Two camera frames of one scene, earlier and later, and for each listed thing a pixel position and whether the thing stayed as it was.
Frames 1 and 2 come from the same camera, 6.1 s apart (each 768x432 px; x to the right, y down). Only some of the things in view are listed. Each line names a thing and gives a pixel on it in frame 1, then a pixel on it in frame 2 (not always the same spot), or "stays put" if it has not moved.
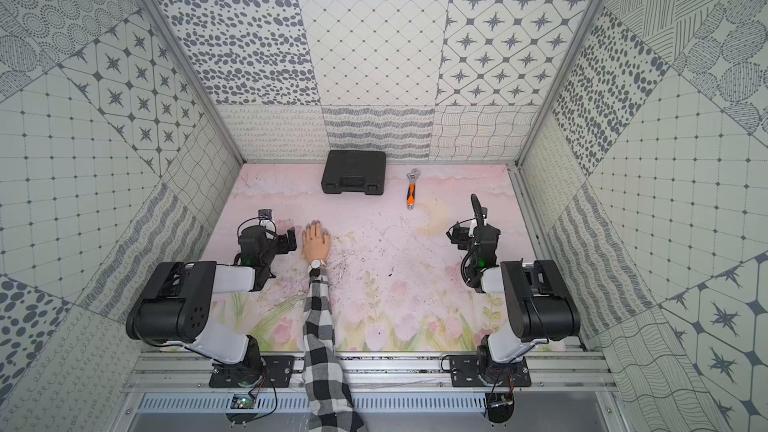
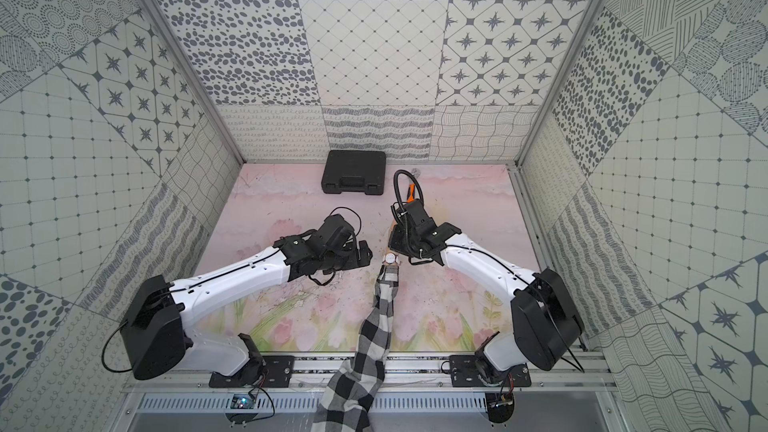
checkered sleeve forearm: [330, 407] to [347, 402]
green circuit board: [242, 402] stays put
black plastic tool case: [355, 171] stays put
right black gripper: [460, 236] to [394, 242]
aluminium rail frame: [570, 370] stays put
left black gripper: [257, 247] to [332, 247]
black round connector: [500, 405] stays put
